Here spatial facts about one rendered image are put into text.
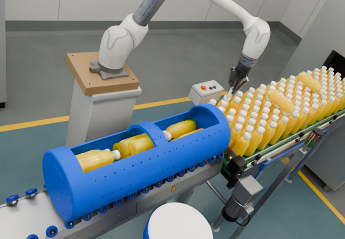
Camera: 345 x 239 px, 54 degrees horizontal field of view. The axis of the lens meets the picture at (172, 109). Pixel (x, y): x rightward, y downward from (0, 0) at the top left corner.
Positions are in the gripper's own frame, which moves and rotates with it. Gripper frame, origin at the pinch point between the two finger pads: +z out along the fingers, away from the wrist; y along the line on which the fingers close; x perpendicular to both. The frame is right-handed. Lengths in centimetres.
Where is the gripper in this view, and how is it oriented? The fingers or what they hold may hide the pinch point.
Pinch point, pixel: (230, 92)
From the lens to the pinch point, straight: 193.0
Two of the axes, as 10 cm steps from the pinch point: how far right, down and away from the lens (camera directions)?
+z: -2.8, 7.4, 6.2
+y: 5.9, 6.4, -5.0
